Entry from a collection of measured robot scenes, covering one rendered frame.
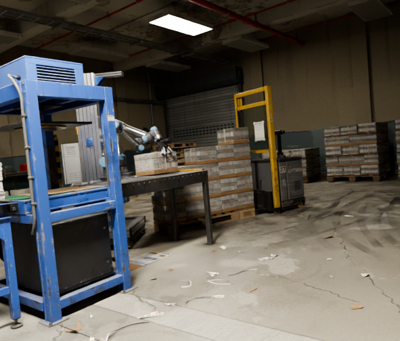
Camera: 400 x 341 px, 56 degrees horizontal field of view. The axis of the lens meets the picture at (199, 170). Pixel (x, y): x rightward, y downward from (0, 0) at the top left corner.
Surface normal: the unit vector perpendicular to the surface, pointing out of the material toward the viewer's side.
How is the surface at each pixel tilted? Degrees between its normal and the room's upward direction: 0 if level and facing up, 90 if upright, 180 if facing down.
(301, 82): 90
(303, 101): 90
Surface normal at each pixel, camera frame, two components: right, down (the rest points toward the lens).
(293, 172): 0.55, 0.00
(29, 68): 0.78, -0.04
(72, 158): -0.07, 0.06
